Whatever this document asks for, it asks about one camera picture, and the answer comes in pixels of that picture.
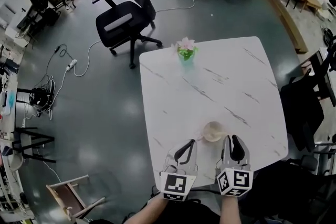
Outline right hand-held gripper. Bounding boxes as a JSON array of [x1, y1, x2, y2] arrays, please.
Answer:
[[215, 134, 254, 196]]

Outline black cable bundle on floor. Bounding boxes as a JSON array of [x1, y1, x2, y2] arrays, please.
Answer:
[[28, 75, 56, 116]]

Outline wooden stool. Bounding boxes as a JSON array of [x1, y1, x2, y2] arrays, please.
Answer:
[[46, 174, 106, 221]]

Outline black chair with jacket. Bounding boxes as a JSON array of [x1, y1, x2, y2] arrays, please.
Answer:
[[279, 68, 325, 153]]

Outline grey-armed office chair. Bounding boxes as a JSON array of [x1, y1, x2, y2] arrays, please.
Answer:
[[285, 143, 336, 175]]

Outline wooden low table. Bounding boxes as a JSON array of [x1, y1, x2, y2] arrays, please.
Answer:
[[298, 0, 324, 13]]

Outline person's right forearm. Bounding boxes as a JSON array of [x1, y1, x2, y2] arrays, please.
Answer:
[[219, 193, 243, 224]]

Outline person's black clothing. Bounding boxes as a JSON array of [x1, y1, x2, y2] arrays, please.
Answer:
[[89, 198, 266, 224]]

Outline person's left forearm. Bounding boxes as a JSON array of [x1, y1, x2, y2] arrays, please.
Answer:
[[122, 193, 172, 224]]

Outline pink flowers in green pot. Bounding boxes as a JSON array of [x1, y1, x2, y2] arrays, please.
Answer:
[[171, 36, 200, 62]]

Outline black mesh office chair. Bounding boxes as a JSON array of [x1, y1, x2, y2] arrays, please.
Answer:
[[91, 0, 163, 69]]

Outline desk with black legs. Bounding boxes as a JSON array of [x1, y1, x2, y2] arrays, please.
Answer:
[[0, 81, 56, 166]]

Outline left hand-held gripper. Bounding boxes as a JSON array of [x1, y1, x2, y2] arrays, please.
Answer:
[[159, 138, 198, 202]]

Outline small beige bowl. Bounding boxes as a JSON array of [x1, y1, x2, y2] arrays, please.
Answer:
[[203, 121, 227, 143]]

